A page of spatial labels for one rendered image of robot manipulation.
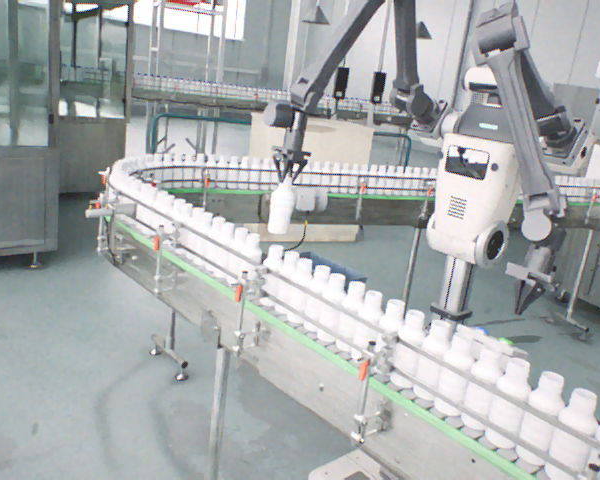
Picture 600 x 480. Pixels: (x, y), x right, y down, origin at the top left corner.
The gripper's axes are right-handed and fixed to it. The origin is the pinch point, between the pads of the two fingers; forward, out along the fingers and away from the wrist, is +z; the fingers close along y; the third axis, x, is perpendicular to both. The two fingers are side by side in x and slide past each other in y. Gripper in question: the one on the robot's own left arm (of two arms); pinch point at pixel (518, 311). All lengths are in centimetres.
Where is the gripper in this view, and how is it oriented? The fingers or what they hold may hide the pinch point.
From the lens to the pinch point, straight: 136.8
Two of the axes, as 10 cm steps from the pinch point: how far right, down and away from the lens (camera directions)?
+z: -3.7, 9.3, 0.2
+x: 6.6, 2.5, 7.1
